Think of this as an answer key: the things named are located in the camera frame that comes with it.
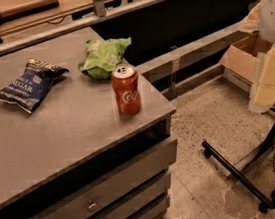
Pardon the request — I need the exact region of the grey metal rail frame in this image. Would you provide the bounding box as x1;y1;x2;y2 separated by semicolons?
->
0;0;258;89

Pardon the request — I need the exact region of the green chip bag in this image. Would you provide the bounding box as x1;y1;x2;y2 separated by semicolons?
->
77;37;132;80

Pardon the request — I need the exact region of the red coke can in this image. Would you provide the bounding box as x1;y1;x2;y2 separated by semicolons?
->
111;64;141;115

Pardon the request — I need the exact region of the cardboard box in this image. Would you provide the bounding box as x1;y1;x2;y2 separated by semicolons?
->
219;32;272;93

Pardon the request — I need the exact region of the middle drawer with knob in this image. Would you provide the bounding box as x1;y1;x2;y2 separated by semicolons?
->
30;170;178;219

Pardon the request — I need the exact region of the blue chip bag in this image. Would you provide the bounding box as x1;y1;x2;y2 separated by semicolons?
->
0;58;69;114

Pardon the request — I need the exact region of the drawer with knob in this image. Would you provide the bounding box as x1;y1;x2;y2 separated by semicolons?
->
30;170;178;219
31;137;177;219

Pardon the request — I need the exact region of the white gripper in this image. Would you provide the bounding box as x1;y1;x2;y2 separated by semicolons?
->
238;0;275;114

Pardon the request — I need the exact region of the black metal stand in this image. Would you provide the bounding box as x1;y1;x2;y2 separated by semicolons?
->
201;106;275;214

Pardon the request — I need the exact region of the black-handled tool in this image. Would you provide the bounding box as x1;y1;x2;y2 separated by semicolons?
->
0;0;59;24

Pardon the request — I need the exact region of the top drawer with knob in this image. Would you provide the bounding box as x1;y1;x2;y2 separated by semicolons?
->
31;137;177;219

